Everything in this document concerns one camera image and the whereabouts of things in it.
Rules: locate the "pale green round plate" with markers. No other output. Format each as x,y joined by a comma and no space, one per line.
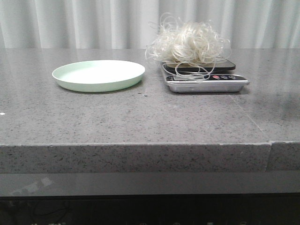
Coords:
98,75

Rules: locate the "white pleated curtain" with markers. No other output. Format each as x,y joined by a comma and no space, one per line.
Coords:
121,24

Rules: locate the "white vermicelli noodle bundle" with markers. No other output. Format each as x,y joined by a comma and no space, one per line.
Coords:
193,48

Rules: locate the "digital kitchen scale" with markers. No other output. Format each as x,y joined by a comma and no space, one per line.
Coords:
211,80

